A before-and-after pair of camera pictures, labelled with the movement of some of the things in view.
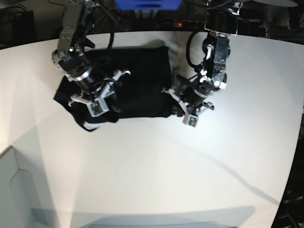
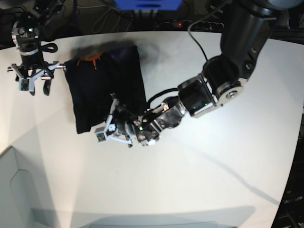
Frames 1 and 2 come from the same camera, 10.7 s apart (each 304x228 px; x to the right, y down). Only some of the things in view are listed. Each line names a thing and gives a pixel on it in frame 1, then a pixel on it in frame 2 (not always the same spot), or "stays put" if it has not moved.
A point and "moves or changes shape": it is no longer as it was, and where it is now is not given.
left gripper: [90, 90] to [29, 72]
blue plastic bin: [148, 4] stays put
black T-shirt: [144, 91] moves or changes shape
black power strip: [184, 24] stays put
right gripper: [190, 97] to [120, 125]
